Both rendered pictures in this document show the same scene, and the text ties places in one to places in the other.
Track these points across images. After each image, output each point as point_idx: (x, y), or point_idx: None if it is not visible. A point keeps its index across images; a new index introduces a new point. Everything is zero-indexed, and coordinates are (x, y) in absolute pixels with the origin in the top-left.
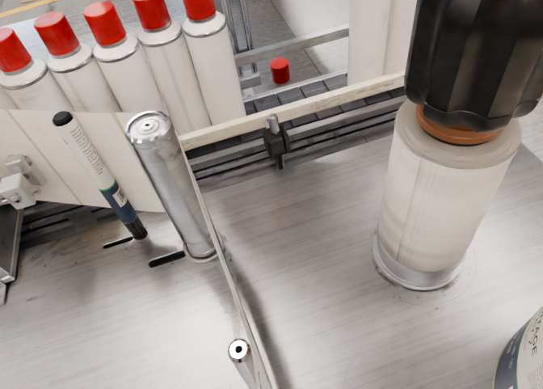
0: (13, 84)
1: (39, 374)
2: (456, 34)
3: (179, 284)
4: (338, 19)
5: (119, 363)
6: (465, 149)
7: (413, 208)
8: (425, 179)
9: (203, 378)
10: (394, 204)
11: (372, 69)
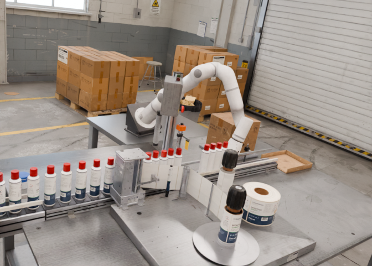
0: (148, 162)
1: (161, 213)
2: (228, 157)
3: (180, 202)
4: (185, 160)
5: (175, 211)
6: (229, 171)
7: (223, 182)
8: (225, 176)
9: (192, 212)
10: (220, 182)
11: (205, 170)
